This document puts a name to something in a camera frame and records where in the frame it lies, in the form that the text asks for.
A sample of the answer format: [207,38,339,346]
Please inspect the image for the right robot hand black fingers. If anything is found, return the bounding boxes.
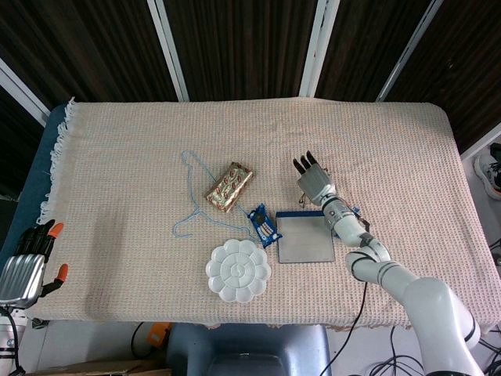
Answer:
[292,150,337,207]

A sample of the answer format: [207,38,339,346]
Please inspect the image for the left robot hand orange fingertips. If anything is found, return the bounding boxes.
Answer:
[0,219,70,310]

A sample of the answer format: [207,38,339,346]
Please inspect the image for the brown cardboard box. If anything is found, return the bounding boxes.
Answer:
[23,358,173,376]

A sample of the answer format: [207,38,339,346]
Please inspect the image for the blue Oreo cookie packet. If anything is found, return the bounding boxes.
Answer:
[247,203,283,249]
[333,206,362,238]

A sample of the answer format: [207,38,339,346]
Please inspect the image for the gold red snack package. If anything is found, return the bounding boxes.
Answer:
[205,161,254,215]

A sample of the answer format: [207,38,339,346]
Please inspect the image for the white flower-shaped paint palette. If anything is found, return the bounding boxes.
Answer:
[205,238,272,304]

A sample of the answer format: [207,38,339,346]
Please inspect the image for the light blue clothes hanger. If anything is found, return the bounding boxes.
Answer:
[171,150,259,240]

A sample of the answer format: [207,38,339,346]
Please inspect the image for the small orange device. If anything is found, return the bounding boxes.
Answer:
[147,323,173,348]

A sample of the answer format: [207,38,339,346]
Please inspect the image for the beige waffle fringed cloth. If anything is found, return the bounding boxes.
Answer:
[37,96,490,330]

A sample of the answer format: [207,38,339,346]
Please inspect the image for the black white sneaker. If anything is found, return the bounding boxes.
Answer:
[473,143,501,199]

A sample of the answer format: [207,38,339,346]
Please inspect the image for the grey blue robot torso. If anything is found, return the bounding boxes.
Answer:
[167,323,333,376]

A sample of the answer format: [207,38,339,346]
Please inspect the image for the black floor cable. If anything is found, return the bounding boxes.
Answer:
[369,324,426,376]
[130,321,152,358]

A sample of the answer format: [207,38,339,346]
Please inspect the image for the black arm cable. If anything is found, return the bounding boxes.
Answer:
[319,217,373,376]

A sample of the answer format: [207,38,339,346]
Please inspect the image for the white metal frame post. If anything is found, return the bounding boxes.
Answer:
[376,0,445,103]
[460,121,501,161]
[0,57,51,127]
[299,0,341,98]
[146,0,191,102]

